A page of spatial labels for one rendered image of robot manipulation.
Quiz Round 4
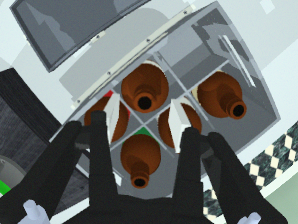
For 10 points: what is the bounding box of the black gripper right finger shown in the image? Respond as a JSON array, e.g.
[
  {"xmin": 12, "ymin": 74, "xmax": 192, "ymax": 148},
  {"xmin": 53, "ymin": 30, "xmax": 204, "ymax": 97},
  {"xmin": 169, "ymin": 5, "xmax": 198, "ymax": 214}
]
[{"xmin": 168, "ymin": 99, "xmax": 288, "ymax": 224}]

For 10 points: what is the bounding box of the grey divided crate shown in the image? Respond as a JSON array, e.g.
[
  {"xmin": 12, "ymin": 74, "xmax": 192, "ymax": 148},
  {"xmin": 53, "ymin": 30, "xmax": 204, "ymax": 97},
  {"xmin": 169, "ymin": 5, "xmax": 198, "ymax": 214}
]
[{"xmin": 49, "ymin": 0, "xmax": 281, "ymax": 199}]

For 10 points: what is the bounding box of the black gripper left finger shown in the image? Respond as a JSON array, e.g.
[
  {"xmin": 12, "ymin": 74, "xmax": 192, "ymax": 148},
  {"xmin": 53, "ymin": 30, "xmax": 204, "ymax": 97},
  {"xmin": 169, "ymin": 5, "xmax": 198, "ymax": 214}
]
[{"xmin": 0, "ymin": 94, "xmax": 125, "ymax": 224}]

